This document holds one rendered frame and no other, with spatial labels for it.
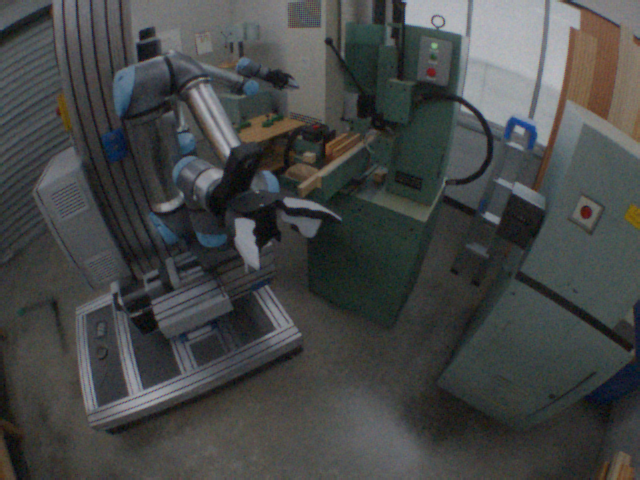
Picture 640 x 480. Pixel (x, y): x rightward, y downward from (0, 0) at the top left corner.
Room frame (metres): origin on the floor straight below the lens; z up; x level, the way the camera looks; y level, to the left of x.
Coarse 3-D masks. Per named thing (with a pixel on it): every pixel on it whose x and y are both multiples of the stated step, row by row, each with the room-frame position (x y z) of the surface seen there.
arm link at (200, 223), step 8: (192, 216) 0.45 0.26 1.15; (200, 216) 0.44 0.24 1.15; (208, 216) 0.44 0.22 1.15; (200, 224) 0.44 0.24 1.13; (208, 224) 0.44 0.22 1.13; (216, 224) 0.45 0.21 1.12; (200, 232) 0.44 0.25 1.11; (208, 232) 0.44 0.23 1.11; (216, 232) 0.45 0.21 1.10; (224, 232) 0.46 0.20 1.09; (200, 240) 0.45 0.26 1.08; (208, 240) 0.44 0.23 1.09; (216, 240) 0.45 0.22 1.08; (224, 240) 0.46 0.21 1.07
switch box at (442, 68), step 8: (424, 40) 0.97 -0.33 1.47; (432, 40) 0.96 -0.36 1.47; (440, 40) 0.95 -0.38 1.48; (424, 48) 0.97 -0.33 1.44; (432, 48) 0.96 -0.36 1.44; (440, 48) 0.94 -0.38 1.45; (448, 48) 0.93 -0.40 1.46; (424, 56) 0.97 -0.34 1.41; (440, 56) 0.94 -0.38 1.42; (448, 56) 0.93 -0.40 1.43; (424, 64) 0.97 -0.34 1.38; (432, 64) 0.95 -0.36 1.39; (440, 64) 0.94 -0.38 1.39; (448, 64) 0.94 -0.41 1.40; (424, 72) 0.97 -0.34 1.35; (440, 72) 0.94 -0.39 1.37; (448, 72) 0.96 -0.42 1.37; (424, 80) 0.97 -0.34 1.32; (432, 80) 0.95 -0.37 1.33; (440, 80) 0.93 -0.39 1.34
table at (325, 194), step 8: (296, 160) 1.26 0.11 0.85; (320, 160) 1.16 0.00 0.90; (360, 160) 1.17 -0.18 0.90; (320, 168) 1.09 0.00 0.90; (352, 168) 1.11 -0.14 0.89; (360, 168) 1.18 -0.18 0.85; (280, 176) 1.04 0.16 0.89; (344, 176) 1.05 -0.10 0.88; (352, 176) 1.12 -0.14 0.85; (288, 184) 1.02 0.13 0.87; (296, 184) 0.99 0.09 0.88; (336, 184) 1.00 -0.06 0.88; (344, 184) 1.06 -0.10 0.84; (296, 192) 0.99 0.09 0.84; (312, 192) 0.95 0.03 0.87; (320, 192) 0.93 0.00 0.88; (328, 192) 0.95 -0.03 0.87; (320, 200) 0.93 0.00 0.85
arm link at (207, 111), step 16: (176, 64) 0.68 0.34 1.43; (192, 64) 0.71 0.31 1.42; (176, 80) 0.67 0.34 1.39; (192, 80) 0.68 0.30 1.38; (208, 80) 0.71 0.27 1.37; (192, 96) 0.67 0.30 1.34; (208, 96) 0.67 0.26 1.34; (192, 112) 0.66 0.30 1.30; (208, 112) 0.64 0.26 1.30; (224, 112) 0.67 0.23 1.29; (208, 128) 0.62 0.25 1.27; (224, 128) 0.63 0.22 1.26; (208, 144) 0.62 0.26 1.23; (224, 144) 0.60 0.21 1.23; (240, 144) 0.62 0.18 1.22; (224, 160) 0.58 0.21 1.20; (256, 176) 0.57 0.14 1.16; (272, 176) 0.59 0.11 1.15
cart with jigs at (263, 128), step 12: (252, 120) 2.86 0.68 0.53; (264, 120) 2.84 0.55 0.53; (276, 120) 2.78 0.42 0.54; (288, 120) 2.81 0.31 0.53; (240, 132) 2.52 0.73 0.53; (252, 132) 2.51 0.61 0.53; (264, 132) 2.49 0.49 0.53; (276, 132) 2.48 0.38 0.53; (288, 132) 2.53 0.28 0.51; (264, 156) 2.67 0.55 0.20; (276, 156) 2.66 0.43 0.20; (264, 168) 2.44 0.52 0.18; (276, 168) 2.44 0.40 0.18
